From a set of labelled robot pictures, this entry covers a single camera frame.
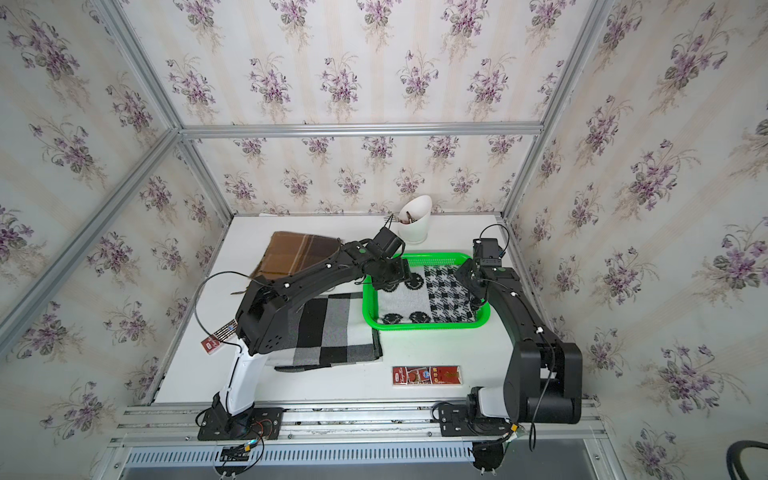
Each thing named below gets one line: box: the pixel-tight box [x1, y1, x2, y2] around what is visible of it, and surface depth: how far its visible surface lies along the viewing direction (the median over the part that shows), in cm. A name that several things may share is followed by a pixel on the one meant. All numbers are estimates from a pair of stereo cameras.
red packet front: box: [392, 366, 462, 385], surface depth 81 cm
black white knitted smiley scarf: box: [377, 264, 481, 325], surface depth 92 cm
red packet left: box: [200, 319, 238, 355], surface depth 88 cm
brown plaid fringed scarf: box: [251, 231, 341, 277], surface depth 107 cm
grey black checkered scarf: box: [265, 292, 383, 371], surface depth 86 cm
